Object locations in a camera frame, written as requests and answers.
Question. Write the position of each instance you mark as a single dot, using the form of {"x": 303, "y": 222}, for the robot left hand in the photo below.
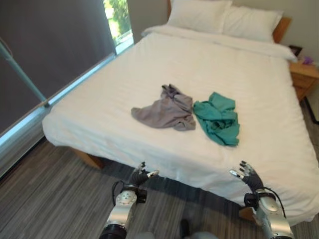
{"x": 138, "y": 177}

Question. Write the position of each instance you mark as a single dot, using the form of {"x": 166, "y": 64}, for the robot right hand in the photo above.
{"x": 252, "y": 178}

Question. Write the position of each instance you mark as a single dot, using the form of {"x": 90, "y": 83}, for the robot right arm silver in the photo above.
{"x": 269, "y": 215}

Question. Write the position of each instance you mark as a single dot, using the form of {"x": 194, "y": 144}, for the robot left arm silver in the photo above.
{"x": 123, "y": 209}

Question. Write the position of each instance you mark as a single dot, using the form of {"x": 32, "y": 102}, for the white bed duvet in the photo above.
{"x": 174, "y": 82}

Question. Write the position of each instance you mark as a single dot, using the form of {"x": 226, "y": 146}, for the teal crumpled garment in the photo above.
{"x": 217, "y": 119}

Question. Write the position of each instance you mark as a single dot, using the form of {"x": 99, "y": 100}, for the grey crumpled garment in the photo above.
{"x": 167, "y": 109}

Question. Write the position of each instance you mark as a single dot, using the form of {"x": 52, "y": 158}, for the wooden nightstand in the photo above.
{"x": 302, "y": 78}

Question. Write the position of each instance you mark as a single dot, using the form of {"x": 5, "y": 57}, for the purple small object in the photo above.
{"x": 308, "y": 60}

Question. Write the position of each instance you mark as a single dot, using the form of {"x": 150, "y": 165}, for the window with greenery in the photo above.
{"x": 119, "y": 23}

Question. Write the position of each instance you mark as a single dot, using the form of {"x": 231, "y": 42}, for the light green metal pole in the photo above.
{"x": 23, "y": 72}

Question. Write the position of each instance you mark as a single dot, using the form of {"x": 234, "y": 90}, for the grey roller blind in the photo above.
{"x": 45, "y": 49}

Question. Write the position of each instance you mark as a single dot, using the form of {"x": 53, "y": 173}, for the large white pillow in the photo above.
{"x": 199, "y": 15}

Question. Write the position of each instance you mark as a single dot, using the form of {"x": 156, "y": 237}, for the wooden bed frame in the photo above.
{"x": 281, "y": 28}

